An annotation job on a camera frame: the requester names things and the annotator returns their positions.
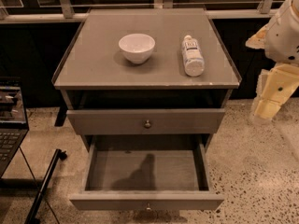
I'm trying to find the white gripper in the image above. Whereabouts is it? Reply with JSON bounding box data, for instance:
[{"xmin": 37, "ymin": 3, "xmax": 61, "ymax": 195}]
[{"xmin": 251, "ymin": 63, "xmax": 299, "ymax": 120}]

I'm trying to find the clear plastic water bottle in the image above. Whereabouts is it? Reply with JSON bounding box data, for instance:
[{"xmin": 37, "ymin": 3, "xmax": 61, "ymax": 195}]
[{"xmin": 181, "ymin": 35, "xmax": 205, "ymax": 77}]

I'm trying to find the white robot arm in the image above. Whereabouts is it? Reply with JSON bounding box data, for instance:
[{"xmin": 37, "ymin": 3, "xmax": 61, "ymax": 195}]
[{"xmin": 245, "ymin": 0, "xmax": 299, "ymax": 120}]

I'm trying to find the grey top drawer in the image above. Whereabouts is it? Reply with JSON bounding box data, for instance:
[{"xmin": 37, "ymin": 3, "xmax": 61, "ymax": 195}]
[{"xmin": 67, "ymin": 108, "xmax": 225, "ymax": 135}]

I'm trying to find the round top drawer knob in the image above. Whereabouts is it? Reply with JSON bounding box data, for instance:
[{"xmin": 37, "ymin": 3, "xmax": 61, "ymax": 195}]
[{"xmin": 144, "ymin": 119, "xmax": 151, "ymax": 129}]

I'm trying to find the grey drawer cabinet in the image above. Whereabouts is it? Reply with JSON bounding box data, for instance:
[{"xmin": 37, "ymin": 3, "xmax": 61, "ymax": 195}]
[{"xmin": 51, "ymin": 7, "xmax": 243, "ymax": 151}]

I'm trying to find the open grey middle drawer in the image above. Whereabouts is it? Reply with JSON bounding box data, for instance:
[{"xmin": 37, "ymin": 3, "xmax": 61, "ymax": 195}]
[{"xmin": 70, "ymin": 134, "xmax": 223, "ymax": 211}]

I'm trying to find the white ceramic bowl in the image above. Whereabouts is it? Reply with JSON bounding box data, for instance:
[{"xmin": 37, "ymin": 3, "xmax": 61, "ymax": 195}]
[{"xmin": 119, "ymin": 34, "xmax": 155, "ymax": 64}]

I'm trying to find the metal window railing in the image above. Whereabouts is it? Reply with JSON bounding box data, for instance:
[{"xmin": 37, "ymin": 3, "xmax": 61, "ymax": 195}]
[{"xmin": 0, "ymin": 0, "xmax": 299, "ymax": 24}]

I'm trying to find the black laptop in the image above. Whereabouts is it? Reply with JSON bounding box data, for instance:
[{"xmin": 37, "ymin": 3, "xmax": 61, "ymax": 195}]
[{"xmin": 0, "ymin": 77, "xmax": 29, "ymax": 177}]

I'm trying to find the black laptop stand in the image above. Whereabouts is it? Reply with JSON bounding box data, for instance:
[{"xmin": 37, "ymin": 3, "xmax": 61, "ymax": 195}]
[{"xmin": 20, "ymin": 148, "xmax": 67, "ymax": 224}]

